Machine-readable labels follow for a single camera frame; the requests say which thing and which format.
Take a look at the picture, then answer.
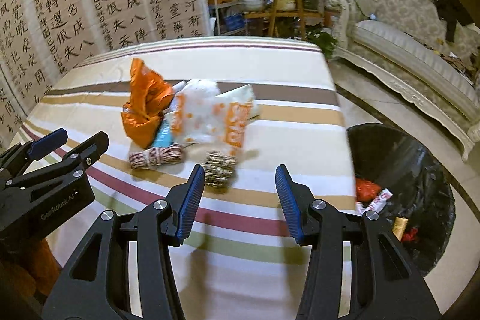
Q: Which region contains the wooden plant stand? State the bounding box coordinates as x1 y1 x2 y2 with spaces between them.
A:
245 0 331 39

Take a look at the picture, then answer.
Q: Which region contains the leafy green floor plant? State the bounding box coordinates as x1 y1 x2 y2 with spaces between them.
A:
305 25 338 60

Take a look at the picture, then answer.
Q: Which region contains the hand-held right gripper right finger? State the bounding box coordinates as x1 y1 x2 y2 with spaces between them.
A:
275 164 441 320

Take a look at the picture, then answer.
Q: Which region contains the white red snack packet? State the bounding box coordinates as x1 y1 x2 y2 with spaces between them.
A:
356 190 392 214

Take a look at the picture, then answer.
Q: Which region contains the orange brown cloth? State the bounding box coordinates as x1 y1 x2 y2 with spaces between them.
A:
0 238 61 300

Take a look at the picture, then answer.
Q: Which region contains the white orange-printed plastic bag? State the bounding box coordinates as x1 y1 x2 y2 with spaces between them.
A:
170 79 256 157

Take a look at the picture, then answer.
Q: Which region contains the black-lined trash bin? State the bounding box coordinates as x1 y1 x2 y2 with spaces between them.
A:
346 123 456 277

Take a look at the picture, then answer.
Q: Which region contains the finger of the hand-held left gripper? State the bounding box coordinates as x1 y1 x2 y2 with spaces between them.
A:
0 129 68 186
5 131 109 189

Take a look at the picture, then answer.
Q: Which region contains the red white striped rope bundle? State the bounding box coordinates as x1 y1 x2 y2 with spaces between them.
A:
128 143 185 169

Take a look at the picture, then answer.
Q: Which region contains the white metal rack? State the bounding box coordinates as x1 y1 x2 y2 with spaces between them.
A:
206 0 248 37

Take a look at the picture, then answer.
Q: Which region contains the orange-red wrapper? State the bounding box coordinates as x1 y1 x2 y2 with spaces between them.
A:
355 179 381 202

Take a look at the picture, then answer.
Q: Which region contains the striped tablecloth table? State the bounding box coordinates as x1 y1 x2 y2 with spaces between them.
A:
7 36 357 320

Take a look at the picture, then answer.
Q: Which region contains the orange plastic bag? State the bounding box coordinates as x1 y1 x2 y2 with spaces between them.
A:
121 58 175 149

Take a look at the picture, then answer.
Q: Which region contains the long white paper packet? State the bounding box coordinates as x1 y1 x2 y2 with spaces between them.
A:
219 85 262 119

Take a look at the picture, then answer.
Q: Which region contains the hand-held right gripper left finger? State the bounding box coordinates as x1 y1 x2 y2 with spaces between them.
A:
46 165 205 320

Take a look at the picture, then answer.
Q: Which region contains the pile of papers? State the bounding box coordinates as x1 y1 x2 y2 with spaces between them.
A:
439 50 480 77

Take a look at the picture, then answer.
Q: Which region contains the ornate white sofa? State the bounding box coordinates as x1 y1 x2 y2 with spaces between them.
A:
324 0 480 161

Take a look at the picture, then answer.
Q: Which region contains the blue white packet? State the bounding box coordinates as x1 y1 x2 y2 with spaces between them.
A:
152 118 178 148

